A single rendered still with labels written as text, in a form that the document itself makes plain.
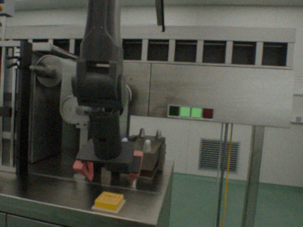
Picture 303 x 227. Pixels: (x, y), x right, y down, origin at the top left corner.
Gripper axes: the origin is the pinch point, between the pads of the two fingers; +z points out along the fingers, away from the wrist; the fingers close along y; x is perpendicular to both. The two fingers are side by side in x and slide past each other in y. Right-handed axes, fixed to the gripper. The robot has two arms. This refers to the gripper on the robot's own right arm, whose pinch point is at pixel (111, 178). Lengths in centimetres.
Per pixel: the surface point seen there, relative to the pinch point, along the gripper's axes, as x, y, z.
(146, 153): -28.6, -5.4, 18.5
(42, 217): -2.5, 25.9, 26.5
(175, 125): -253, -33, 166
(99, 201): -4.6, 6.1, 16.9
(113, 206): -3.8, 1.7, 17.2
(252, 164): -62, -66, 53
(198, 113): -65, -30, 21
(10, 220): -2.1, 38.2, 29.9
